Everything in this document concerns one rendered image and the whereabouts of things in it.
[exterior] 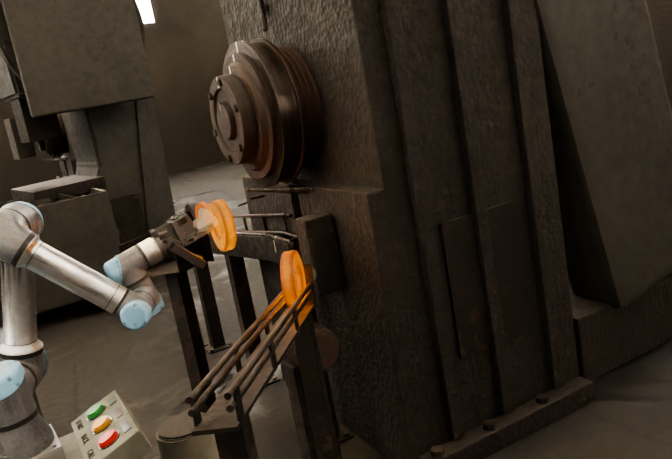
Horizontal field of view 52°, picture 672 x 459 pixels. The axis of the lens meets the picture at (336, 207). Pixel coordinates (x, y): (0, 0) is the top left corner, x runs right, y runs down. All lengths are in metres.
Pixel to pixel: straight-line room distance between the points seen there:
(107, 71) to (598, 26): 3.26
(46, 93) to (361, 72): 3.06
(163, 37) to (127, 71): 7.78
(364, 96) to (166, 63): 10.76
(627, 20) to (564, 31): 0.29
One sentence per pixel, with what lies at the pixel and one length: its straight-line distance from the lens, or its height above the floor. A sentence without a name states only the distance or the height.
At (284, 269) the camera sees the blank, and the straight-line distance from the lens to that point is 1.70.
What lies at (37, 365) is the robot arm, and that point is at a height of 0.56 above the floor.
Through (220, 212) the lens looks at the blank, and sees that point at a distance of 1.99.
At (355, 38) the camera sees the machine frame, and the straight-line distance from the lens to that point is 1.85.
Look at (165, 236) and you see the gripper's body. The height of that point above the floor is 0.84.
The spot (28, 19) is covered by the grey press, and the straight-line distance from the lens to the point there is 4.68.
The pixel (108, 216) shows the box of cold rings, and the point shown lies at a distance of 4.52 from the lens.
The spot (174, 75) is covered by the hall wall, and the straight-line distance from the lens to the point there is 12.54.
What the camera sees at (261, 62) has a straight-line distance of 2.05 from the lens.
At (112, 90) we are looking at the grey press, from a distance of 4.76.
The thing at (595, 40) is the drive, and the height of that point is 1.16.
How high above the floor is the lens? 1.20
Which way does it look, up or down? 11 degrees down
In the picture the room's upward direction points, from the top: 10 degrees counter-clockwise
